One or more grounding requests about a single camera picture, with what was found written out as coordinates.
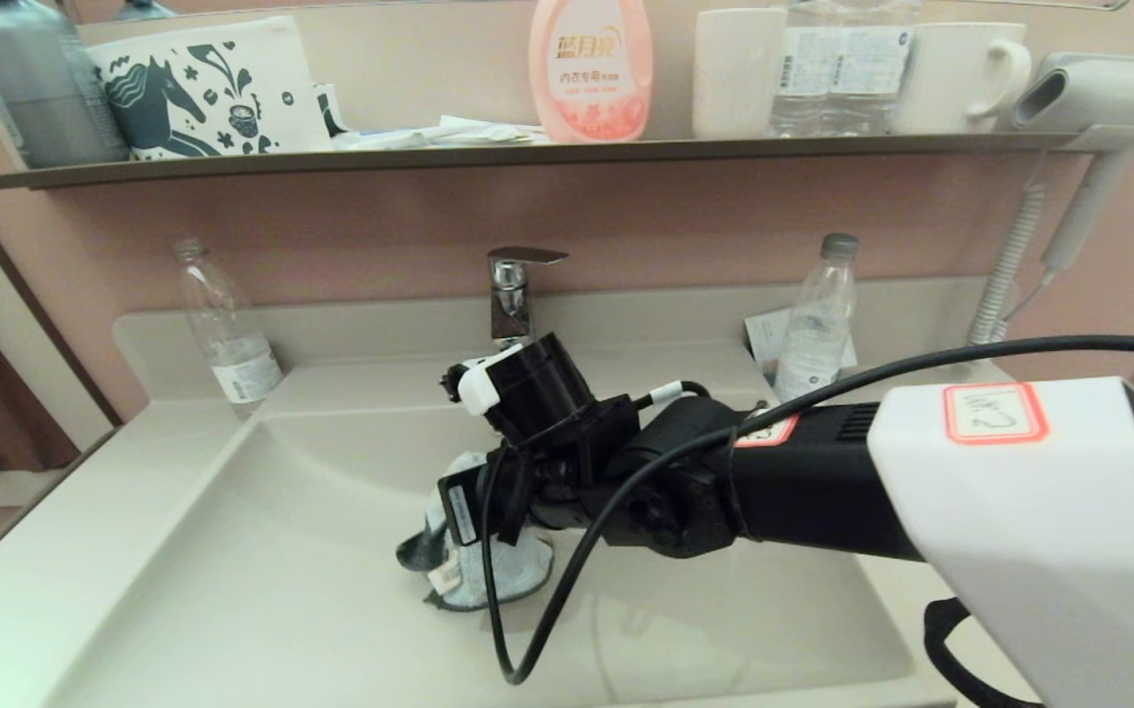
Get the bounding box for grey fluffy microfiber cloth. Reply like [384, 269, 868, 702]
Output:
[395, 451, 557, 614]

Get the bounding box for chrome basin faucet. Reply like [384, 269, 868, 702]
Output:
[485, 245, 570, 351]

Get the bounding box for white ceramic sink basin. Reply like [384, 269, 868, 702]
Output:
[40, 388, 951, 708]

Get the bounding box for white paper card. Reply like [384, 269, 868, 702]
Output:
[743, 307, 861, 377]

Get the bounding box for clear bottle with grey cap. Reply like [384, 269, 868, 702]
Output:
[773, 232, 861, 403]

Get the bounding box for clear uncapped water bottle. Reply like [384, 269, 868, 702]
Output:
[173, 237, 285, 423]

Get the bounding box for white plastic packets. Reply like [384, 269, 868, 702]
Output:
[330, 114, 549, 151]

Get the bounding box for pink detergent bottle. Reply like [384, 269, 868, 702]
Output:
[527, 0, 653, 146]

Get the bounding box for clear bottle with white label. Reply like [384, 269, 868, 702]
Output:
[825, 0, 918, 137]

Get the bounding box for white horse print pouch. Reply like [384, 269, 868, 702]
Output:
[87, 16, 331, 162]

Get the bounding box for grey metal bottle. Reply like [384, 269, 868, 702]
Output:
[0, 0, 131, 170]

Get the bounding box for long grey wall shelf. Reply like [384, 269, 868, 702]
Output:
[0, 132, 1084, 200]

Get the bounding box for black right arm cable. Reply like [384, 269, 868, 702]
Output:
[480, 335, 1134, 708]

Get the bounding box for white handleless cup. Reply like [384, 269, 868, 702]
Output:
[691, 8, 789, 140]

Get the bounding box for wall mirror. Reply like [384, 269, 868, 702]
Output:
[65, 0, 1128, 141]

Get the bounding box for white coiled dryer cord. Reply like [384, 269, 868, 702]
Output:
[964, 180, 1057, 349]

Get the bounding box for white mug with handle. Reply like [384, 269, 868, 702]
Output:
[891, 22, 1032, 136]

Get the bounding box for white wall hair dryer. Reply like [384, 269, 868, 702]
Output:
[1009, 51, 1134, 276]

